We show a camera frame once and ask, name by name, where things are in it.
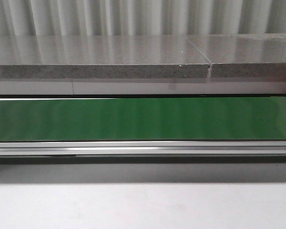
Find grey stone slab left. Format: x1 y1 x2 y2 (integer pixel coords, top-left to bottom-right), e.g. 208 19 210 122
0 35 209 79

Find grey stone slab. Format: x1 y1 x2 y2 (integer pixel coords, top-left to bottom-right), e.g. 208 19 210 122
187 34 286 79
0 35 209 79

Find green conveyor belt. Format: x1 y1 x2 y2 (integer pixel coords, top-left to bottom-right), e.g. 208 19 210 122
0 96 286 142

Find grey stone slab right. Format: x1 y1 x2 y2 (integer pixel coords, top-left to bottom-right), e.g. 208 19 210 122
187 34 286 79

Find aluminium conveyor frame rail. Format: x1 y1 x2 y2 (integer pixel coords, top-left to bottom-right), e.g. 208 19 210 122
0 140 286 164

